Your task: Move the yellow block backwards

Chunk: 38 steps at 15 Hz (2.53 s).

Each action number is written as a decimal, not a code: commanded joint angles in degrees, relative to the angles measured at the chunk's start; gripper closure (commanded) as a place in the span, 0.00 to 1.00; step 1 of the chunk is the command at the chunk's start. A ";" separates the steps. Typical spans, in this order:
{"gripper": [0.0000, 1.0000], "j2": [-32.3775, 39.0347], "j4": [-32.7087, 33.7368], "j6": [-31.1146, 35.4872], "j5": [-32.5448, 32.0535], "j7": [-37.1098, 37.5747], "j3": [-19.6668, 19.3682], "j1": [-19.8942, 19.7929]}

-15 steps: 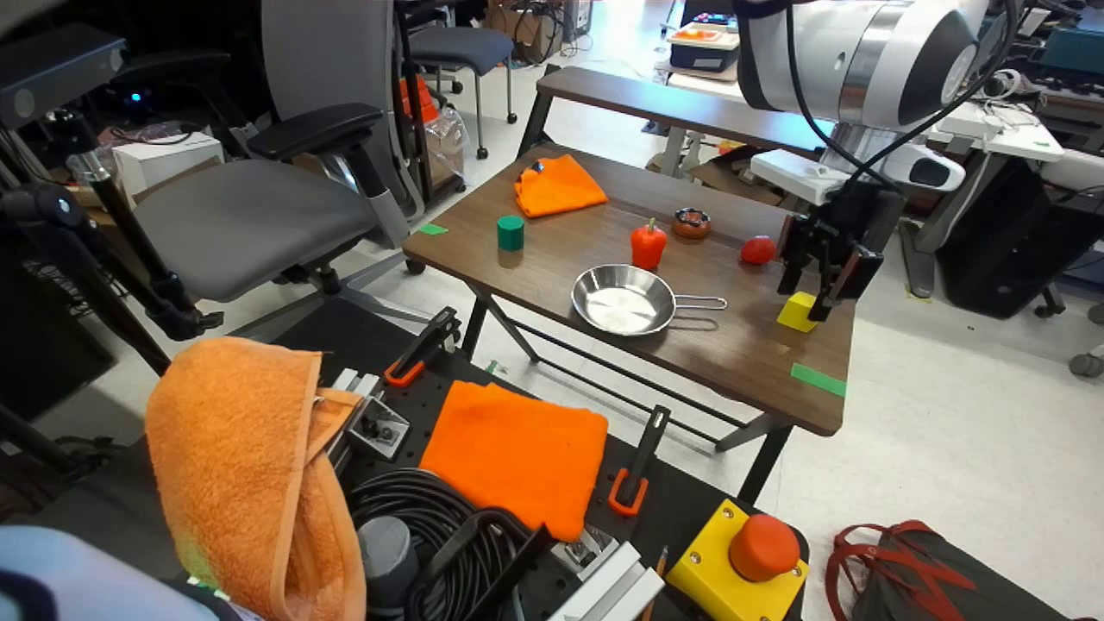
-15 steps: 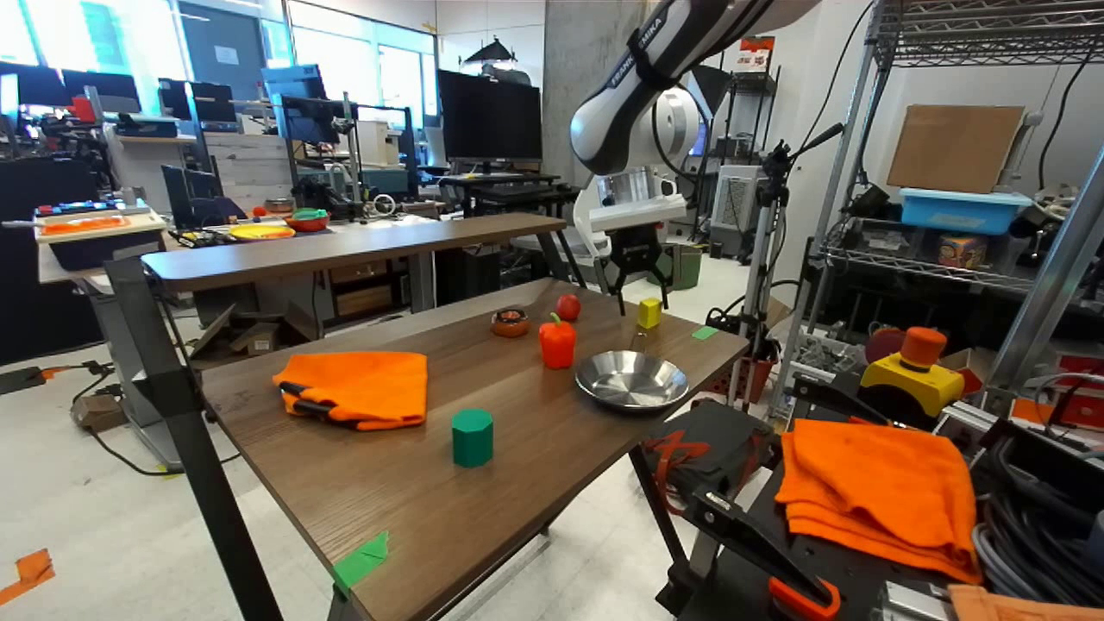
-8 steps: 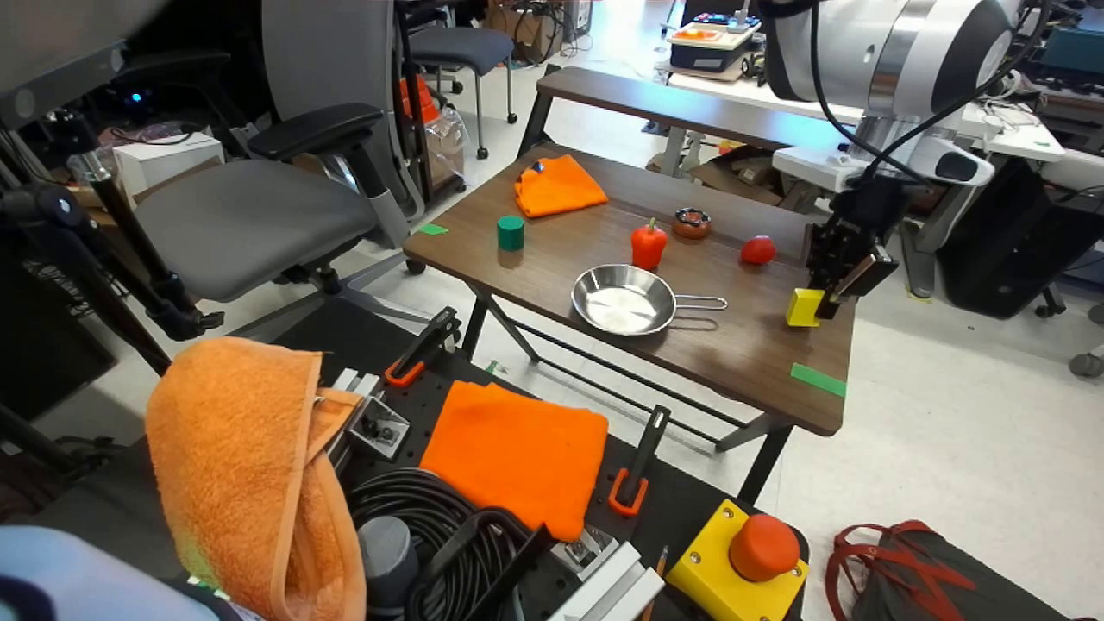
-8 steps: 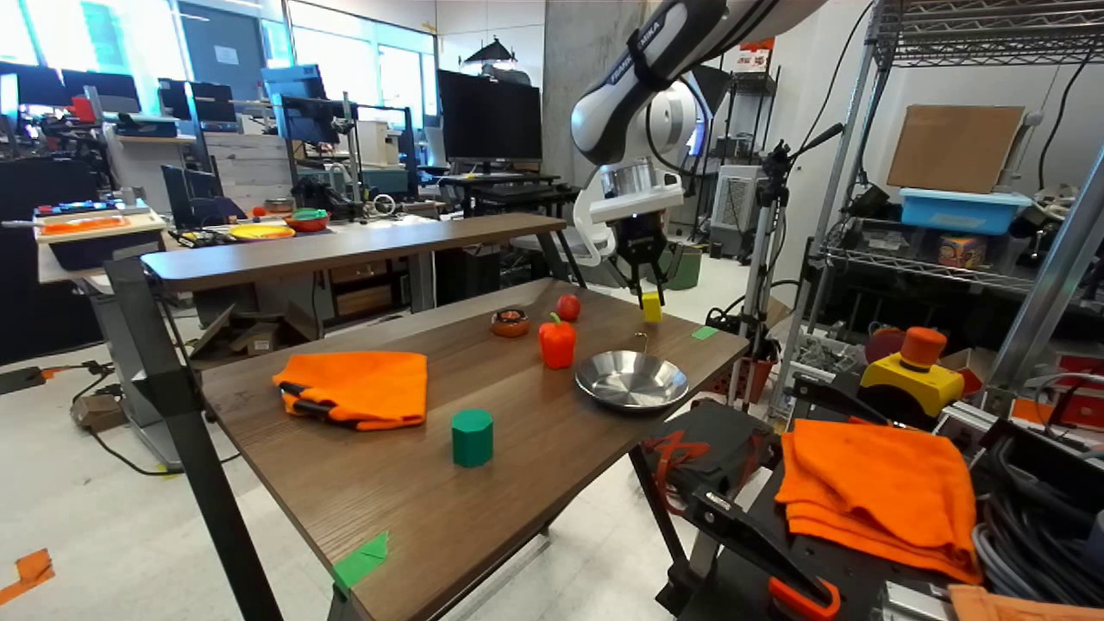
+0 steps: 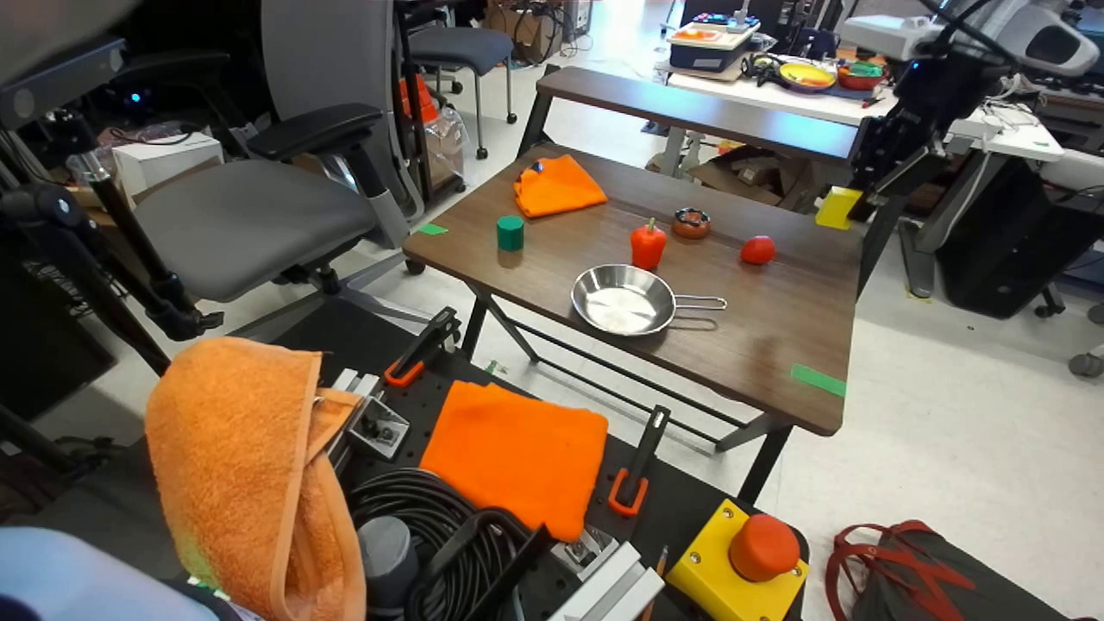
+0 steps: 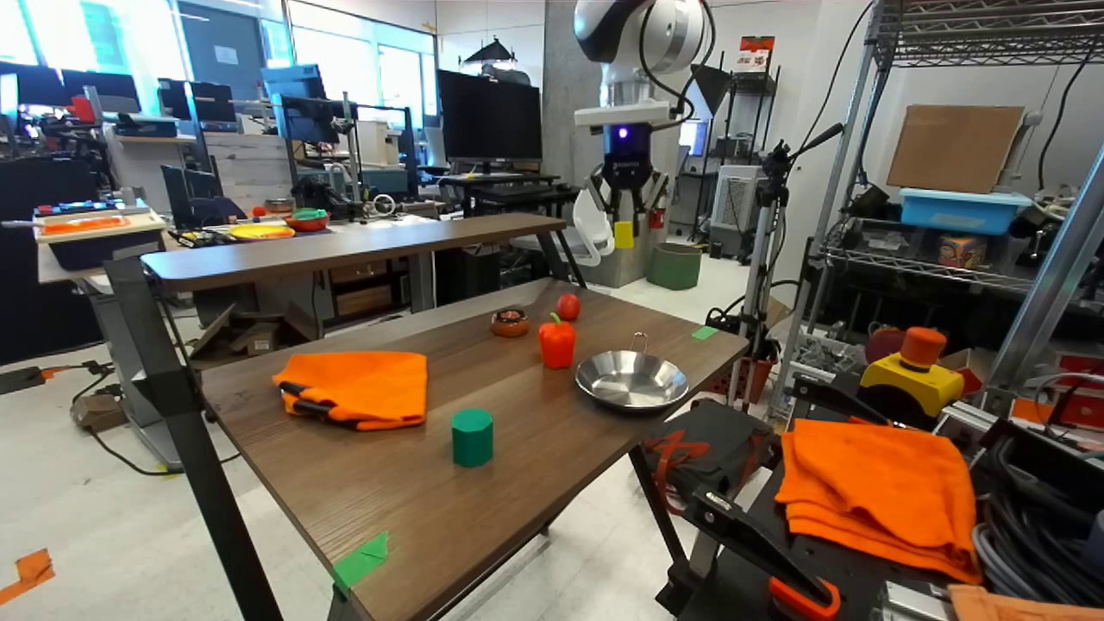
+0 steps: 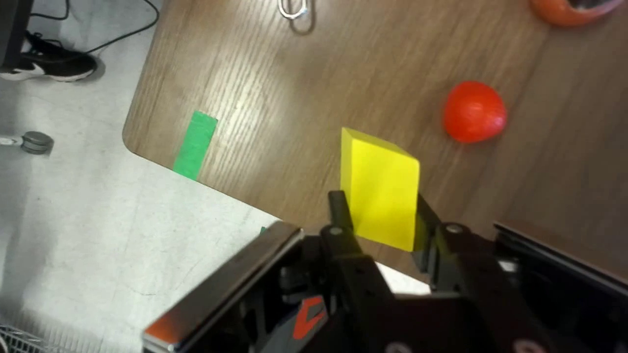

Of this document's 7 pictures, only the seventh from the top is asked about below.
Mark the silver metal clip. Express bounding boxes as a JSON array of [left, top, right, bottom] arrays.
[[277, 0, 320, 36]]

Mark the yellow block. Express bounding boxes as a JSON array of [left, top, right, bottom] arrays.
[[340, 126, 422, 254]]

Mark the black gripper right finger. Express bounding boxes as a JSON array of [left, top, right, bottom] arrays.
[[414, 195, 557, 353]]

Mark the small green tape strip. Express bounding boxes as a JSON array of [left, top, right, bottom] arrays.
[[171, 110, 220, 183]]

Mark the thin black cable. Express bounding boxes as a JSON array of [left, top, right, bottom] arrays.
[[28, 0, 163, 56]]

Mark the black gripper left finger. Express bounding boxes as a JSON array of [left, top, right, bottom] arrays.
[[318, 191, 402, 353]]

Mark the red toy tomato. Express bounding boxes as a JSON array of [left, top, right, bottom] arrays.
[[442, 79, 510, 146]]

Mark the black sneaker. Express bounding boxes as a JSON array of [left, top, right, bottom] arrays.
[[0, 30, 100, 85]]

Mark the grey caster wheel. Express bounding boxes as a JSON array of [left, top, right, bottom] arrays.
[[0, 130, 57, 158]]

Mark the small orange bowl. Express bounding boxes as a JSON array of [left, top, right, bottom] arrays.
[[528, 0, 624, 30]]

